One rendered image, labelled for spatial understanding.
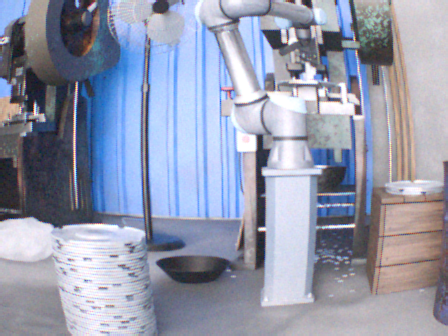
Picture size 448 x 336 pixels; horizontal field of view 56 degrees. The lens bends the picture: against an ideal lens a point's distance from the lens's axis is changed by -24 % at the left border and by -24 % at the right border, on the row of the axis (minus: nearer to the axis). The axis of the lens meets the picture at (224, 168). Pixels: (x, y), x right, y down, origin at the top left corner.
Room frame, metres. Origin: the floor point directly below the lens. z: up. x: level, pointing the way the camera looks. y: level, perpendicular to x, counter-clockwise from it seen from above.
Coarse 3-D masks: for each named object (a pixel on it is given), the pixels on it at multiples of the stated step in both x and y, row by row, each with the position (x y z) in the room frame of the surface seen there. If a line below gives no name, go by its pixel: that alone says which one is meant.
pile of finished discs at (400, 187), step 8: (392, 184) 1.81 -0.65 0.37; (400, 184) 1.79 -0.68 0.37; (408, 184) 1.71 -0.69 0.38; (416, 184) 1.69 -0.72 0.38; (424, 184) 1.67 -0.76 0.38; (432, 184) 1.70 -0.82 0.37; (440, 184) 1.69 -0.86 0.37; (392, 192) 1.66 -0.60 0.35; (400, 192) 1.68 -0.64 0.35; (408, 192) 1.59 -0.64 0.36; (416, 192) 1.63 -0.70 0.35; (424, 192) 1.61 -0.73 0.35; (432, 192) 1.57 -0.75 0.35
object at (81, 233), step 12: (72, 228) 1.38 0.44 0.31; (84, 228) 1.39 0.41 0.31; (96, 228) 1.40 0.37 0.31; (108, 228) 1.42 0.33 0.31; (132, 228) 1.41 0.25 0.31; (60, 240) 1.18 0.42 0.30; (84, 240) 1.20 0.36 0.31; (96, 240) 1.22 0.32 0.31; (108, 240) 1.23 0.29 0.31; (120, 240) 1.24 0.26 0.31; (132, 240) 1.22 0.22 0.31
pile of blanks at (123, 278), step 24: (144, 240) 1.29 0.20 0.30; (72, 264) 1.16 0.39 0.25; (96, 264) 1.16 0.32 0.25; (120, 264) 1.19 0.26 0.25; (144, 264) 1.27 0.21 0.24; (72, 288) 1.18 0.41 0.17; (96, 288) 1.16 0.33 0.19; (120, 288) 1.18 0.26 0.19; (144, 288) 1.27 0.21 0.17; (72, 312) 1.18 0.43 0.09; (96, 312) 1.17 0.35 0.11; (120, 312) 1.18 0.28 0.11; (144, 312) 1.23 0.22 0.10
